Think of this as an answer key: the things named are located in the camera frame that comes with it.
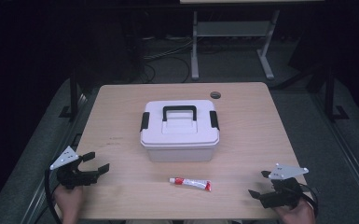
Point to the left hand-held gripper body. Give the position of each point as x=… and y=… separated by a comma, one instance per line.
x=71, y=177

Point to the grey metal table frame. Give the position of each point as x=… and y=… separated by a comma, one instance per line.
x=230, y=28

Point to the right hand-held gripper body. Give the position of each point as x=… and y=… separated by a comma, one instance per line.
x=284, y=193

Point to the person's left hand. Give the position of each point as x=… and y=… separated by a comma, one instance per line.
x=70, y=202

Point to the black metal stand post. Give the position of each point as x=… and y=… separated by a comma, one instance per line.
x=73, y=96
x=329, y=93

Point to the white plastic storage box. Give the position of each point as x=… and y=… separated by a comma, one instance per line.
x=180, y=154

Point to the person's right hand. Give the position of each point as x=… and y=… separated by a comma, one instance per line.
x=298, y=215

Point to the white and red ointment tube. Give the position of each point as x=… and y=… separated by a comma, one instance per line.
x=191, y=183

